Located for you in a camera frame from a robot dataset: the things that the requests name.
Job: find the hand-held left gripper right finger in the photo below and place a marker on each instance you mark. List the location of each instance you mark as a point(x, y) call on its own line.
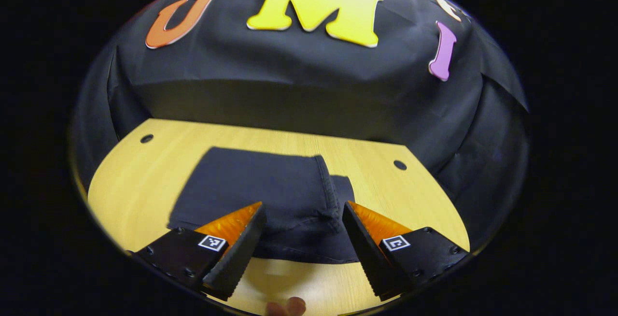
point(367, 258)

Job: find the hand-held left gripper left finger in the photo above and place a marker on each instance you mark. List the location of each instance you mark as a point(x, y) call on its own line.
point(236, 258)

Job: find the dark blue jeans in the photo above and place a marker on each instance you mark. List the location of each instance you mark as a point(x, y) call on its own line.
point(260, 185)

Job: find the black table grommet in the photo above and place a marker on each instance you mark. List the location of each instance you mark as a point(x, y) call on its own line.
point(400, 165)
point(146, 138)

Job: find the black backdrop cloth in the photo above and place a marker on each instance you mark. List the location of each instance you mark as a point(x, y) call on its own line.
point(289, 84)

